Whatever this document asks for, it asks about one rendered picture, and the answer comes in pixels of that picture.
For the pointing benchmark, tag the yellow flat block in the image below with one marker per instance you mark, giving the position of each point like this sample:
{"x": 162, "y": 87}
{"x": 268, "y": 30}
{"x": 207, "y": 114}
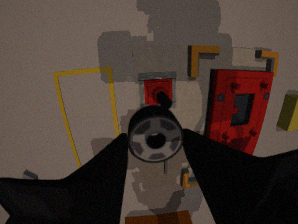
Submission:
{"x": 288, "y": 119}

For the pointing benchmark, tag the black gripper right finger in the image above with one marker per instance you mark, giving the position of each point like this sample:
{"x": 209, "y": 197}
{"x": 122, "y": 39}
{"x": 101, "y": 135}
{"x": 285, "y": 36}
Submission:
{"x": 234, "y": 183}

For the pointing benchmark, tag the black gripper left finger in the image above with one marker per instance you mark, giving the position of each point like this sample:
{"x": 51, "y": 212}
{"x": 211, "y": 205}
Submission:
{"x": 92, "y": 194}

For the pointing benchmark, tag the yellow rectangular outline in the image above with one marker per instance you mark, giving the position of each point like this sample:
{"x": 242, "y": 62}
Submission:
{"x": 112, "y": 101}

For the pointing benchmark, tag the black wheel with grey hub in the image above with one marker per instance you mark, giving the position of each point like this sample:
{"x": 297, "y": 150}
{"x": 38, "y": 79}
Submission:
{"x": 154, "y": 149}

